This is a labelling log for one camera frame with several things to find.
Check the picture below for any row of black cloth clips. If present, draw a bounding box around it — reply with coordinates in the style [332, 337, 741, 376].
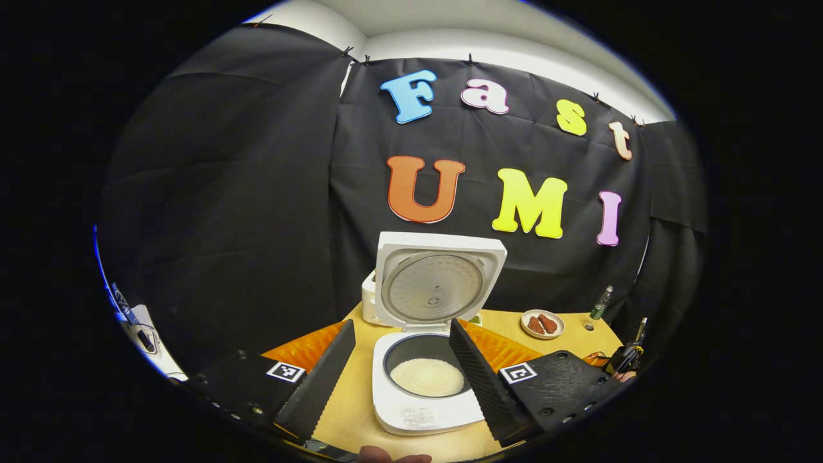
[254, 14, 644, 126]

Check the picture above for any small white plate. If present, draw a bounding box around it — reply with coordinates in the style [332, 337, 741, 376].
[521, 309, 566, 340]

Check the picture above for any white rice cooker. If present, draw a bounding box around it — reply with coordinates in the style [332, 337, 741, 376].
[372, 231, 507, 437]

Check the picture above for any white toaster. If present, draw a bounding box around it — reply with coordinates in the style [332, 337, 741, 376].
[361, 270, 380, 325]

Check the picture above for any white rice heap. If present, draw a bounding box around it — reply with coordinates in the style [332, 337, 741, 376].
[390, 358, 465, 397]

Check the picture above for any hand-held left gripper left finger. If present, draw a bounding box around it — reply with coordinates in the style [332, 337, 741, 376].
[186, 320, 356, 444]

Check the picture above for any black backdrop cloth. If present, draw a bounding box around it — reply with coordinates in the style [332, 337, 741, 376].
[96, 23, 708, 380]

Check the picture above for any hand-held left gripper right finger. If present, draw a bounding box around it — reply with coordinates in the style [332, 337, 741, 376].
[448, 318, 626, 449]

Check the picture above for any white device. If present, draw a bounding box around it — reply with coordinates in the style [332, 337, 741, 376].
[114, 283, 187, 381]

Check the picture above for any green glass bottle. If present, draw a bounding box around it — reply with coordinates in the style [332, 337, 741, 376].
[590, 286, 614, 321]

